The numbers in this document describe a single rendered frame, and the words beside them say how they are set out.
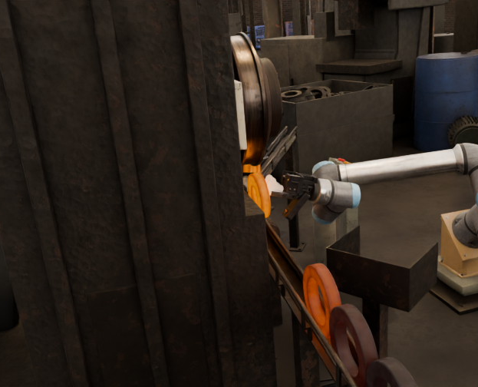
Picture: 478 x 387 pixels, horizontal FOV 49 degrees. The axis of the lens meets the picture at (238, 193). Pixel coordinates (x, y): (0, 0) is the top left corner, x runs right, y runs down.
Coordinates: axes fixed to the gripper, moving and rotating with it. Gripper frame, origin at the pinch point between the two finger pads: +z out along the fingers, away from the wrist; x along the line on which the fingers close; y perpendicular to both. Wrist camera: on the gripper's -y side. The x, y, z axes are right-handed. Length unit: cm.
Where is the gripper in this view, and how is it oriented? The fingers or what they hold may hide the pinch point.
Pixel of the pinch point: (258, 190)
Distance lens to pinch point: 176.3
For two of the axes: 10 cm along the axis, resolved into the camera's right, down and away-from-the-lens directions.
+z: -9.5, -1.1, -2.8
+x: 2.4, 2.9, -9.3
